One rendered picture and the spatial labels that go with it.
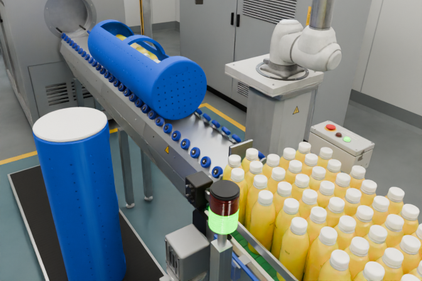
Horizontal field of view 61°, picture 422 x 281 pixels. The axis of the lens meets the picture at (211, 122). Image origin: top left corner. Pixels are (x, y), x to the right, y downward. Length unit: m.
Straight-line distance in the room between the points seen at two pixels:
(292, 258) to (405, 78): 3.31
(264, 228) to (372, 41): 3.39
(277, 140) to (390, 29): 2.38
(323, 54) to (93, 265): 1.43
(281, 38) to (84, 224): 1.28
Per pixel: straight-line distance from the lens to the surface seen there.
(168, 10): 7.10
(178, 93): 1.60
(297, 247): 0.96
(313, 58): 1.78
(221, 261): 0.87
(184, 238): 1.20
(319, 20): 1.77
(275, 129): 2.00
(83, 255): 1.79
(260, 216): 1.01
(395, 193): 1.13
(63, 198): 1.58
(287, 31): 1.89
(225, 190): 0.75
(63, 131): 1.47
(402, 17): 4.06
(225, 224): 0.78
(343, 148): 1.30
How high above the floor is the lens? 1.73
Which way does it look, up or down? 28 degrees down
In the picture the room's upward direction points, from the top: 2 degrees clockwise
